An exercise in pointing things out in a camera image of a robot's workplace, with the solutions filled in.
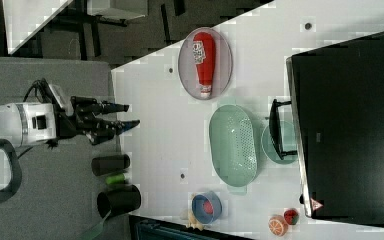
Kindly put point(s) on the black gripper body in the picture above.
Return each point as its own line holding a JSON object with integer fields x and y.
{"x": 75, "y": 116}

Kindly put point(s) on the peeled banana toy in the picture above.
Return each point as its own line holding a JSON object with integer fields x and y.
{"x": 191, "y": 221}

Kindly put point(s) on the red strawberry toy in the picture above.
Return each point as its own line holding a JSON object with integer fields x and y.
{"x": 291, "y": 216}

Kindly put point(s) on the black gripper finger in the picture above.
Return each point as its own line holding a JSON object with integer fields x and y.
{"x": 114, "y": 108}
{"x": 119, "y": 127}

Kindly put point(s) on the red ketchup bottle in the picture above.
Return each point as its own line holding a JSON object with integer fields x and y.
{"x": 204, "y": 53}

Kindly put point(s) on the blue bowl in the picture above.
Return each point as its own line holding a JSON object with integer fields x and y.
{"x": 197, "y": 207}

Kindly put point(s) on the green oval strainer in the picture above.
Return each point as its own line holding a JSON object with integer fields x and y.
{"x": 233, "y": 149}

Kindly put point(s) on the black toaster oven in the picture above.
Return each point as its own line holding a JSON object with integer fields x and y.
{"x": 337, "y": 102}

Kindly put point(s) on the upper black cylinder post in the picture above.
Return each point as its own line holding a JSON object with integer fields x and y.
{"x": 110, "y": 164}

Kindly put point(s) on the green mug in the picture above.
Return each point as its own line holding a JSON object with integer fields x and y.
{"x": 278, "y": 142}

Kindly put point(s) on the orange slice toy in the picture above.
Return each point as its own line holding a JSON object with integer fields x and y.
{"x": 277, "y": 225}

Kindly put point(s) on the lower black cylinder post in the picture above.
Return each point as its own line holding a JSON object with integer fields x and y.
{"x": 120, "y": 200}

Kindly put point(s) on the grey round plate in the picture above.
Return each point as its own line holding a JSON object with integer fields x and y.
{"x": 223, "y": 65}

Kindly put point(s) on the black cylinder post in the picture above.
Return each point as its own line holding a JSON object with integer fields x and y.
{"x": 110, "y": 164}
{"x": 120, "y": 200}

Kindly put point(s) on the green marker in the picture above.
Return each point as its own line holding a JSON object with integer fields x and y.
{"x": 115, "y": 179}

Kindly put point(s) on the pink toy in bowl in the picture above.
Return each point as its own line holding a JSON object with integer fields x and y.
{"x": 208, "y": 208}

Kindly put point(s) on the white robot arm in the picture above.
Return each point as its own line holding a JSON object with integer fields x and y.
{"x": 53, "y": 117}

